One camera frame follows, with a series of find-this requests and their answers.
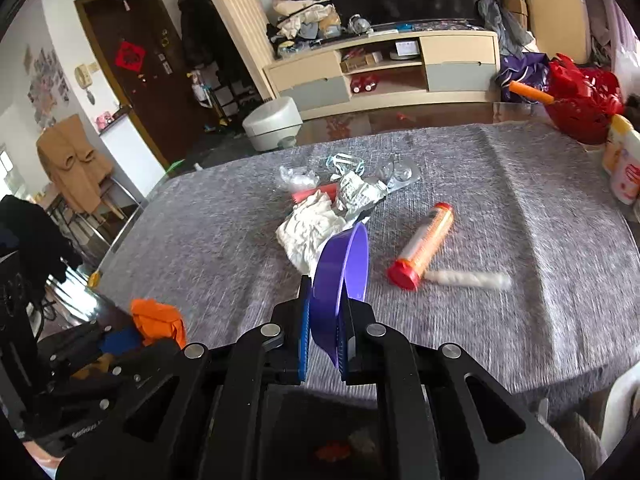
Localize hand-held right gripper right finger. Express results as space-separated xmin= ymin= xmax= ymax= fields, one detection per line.
xmin=336 ymin=296 xmax=586 ymax=480

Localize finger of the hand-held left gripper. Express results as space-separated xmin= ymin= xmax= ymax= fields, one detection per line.
xmin=37 ymin=321 xmax=144 ymax=366
xmin=70 ymin=339 xmax=182 ymax=403

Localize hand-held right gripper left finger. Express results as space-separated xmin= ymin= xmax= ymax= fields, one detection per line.
xmin=55 ymin=275 xmax=313 ymax=480

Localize orange wrapper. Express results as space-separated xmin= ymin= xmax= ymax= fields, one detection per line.
xmin=131 ymin=299 xmax=187 ymax=348

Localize purple plastic bowl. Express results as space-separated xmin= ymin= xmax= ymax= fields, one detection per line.
xmin=312 ymin=222 xmax=370 ymax=367

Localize clear plastic bag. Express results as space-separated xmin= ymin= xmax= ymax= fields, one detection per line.
xmin=279 ymin=165 xmax=321 ymax=193

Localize white crumpled tissue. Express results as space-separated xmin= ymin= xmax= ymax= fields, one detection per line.
xmin=276 ymin=192 xmax=351 ymax=273

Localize orange tube with red cap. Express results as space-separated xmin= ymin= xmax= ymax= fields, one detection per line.
xmin=386 ymin=202 xmax=455 ymax=291

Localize black clothes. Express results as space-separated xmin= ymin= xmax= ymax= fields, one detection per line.
xmin=0 ymin=195 xmax=83 ymax=286

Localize red plastic stick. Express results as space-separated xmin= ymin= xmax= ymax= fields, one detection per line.
xmin=292 ymin=185 xmax=341 ymax=203

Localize crumpled foil wrapper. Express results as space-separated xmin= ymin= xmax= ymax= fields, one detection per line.
xmin=332 ymin=172 xmax=388 ymax=223

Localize brown coat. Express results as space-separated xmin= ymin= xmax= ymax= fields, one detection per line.
xmin=36 ymin=114 xmax=115 ymax=213

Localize clear plastic blister pack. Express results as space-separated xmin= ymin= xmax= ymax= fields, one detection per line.
xmin=375 ymin=156 xmax=421 ymax=192

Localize white cabinet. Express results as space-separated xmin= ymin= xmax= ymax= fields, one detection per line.
xmin=99 ymin=120 xmax=168 ymax=196

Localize brown door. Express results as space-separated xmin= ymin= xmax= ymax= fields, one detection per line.
xmin=75 ymin=0 xmax=211 ymax=171

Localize shoe rack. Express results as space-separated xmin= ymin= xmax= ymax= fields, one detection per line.
xmin=192 ymin=67 xmax=261 ymax=126

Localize white plastic chair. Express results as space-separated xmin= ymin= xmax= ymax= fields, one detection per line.
xmin=600 ymin=362 xmax=640 ymax=456

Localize red door decoration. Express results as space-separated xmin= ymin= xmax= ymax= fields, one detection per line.
xmin=115 ymin=42 xmax=148 ymax=76

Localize beige television cabinet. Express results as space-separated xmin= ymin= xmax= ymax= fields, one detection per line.
xmin=263 ymin=30 xmax=501 ymax=121

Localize orange stick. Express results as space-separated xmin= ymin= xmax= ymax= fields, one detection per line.
xmin=509 ymin=80 xmax=555 ymax=106

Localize pile of clothes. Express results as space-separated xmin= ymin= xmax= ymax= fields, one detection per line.
xmin=267 ymin=0 xmax=343 ymax=58

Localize white radiator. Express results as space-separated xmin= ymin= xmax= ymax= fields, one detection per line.
xmin=200 ymin=0 xmax=276 ymax=101

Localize black hanging coat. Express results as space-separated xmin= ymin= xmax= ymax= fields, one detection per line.
xmin=177 ymin=0 xmax=221 ymax=68

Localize purple bag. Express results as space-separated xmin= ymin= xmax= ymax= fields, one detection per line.
xmin=495 ymin=52 xmax=551 ymax=103

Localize white wipes canister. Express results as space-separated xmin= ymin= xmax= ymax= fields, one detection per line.
xmin=601 ymin=114 xmax=633 ymax=176
xmin=609 ymin=130 xmax=640 ymax=206

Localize red plastic bag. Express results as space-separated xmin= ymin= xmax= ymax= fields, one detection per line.
xmin=542 ymin=54 xmax=626 ymax=146

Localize grey jacket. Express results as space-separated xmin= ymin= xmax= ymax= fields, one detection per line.
xmin=477 ymin=0 xmax=533 ymax=58

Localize cardboard box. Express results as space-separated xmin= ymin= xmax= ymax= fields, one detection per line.
xmin=500 ymin=0 xmax=528 ymax=31

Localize beige board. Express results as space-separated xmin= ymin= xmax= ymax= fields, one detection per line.
xmin=517 ymin=0 xmax=593 ymax=63

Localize wall intercom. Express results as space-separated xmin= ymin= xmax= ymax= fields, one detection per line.
xmin=75 ymin=62 xmax=98 ymax=106

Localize wall photos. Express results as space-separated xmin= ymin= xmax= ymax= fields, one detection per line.
xmin=25 ymin=47 xmax=71 ymax=128

